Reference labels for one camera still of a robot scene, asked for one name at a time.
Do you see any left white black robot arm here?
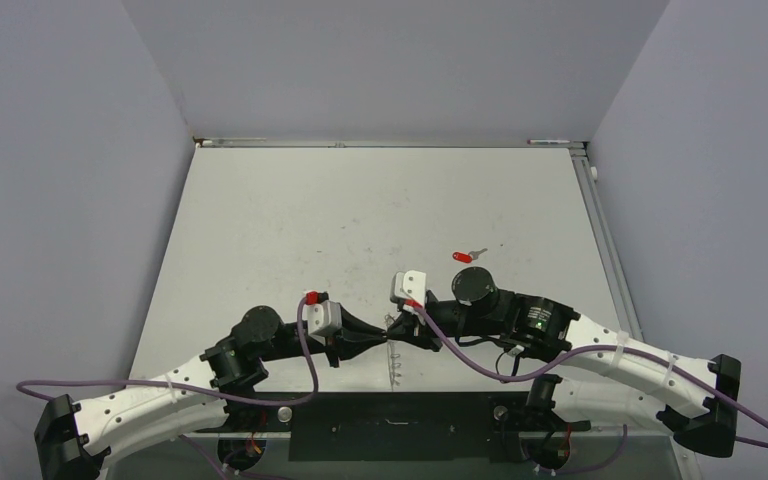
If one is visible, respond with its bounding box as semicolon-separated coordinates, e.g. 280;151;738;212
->
34;300;387;479

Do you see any aluminium front frame rail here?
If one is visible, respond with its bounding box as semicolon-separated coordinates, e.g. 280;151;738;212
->
95;389;695;439

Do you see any marker pen at back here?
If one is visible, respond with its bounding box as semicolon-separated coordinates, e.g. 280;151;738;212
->
527;139;573;147

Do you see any aluminium rail right edge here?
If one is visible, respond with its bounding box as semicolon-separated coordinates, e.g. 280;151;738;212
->
570;148;644;341

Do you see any silver key with red tag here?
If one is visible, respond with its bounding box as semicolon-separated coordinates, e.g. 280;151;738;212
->
452;248;487;264

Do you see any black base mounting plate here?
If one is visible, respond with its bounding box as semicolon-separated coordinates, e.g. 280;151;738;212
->
219;392;591;463

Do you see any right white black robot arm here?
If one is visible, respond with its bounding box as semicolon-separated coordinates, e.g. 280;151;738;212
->
387;267;741;458

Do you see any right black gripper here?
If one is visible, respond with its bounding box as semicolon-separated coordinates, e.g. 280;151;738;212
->
387;293;500;351

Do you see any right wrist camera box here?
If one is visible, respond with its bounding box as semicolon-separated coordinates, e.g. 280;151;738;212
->
390;270;427;313

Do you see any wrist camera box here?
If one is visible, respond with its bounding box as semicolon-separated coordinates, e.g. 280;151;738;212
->
302;291;342;338
390;270;427;313

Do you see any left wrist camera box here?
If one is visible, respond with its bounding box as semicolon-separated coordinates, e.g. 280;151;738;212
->
302;291;342;338

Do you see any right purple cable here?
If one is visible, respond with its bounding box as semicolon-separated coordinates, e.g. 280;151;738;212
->
405;301;768;477

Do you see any aluminium rail edge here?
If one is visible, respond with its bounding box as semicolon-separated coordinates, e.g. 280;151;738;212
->
193;138;587;150
570;148;644;341

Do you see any aluminium rail back edge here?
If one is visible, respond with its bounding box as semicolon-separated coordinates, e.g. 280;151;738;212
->
193;138;587;150

